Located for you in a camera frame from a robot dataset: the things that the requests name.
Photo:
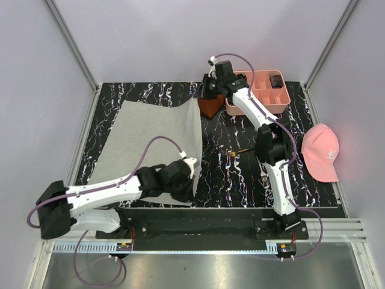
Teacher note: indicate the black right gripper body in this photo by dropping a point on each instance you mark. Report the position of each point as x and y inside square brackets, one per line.
[211, 86]

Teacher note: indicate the gold fork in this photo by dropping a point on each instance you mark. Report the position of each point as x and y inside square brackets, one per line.
[263, 175]
[235, 153]

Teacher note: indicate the dark patterned item in tray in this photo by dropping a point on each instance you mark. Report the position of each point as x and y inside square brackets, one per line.
[276, 81]

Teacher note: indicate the grey cloth napkin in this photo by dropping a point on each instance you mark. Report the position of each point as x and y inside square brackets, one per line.
[144, 135]

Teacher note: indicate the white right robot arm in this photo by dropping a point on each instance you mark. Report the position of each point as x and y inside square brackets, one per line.
[273, 140]

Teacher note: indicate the pink baseball cap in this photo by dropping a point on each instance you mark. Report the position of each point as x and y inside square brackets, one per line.
[320, 148]

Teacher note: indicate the aluminium frame rail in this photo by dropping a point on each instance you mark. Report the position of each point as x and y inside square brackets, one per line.
[308, 229]

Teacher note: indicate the pink compartment organizer tray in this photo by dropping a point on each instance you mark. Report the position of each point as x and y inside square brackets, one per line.
[274, 100]

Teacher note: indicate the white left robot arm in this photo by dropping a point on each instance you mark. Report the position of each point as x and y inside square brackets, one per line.
[62, 209]

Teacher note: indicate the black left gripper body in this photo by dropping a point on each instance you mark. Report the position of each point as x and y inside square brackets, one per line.
[181, 191]

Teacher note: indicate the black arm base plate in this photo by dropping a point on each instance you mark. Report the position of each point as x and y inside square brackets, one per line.
[258, 229]

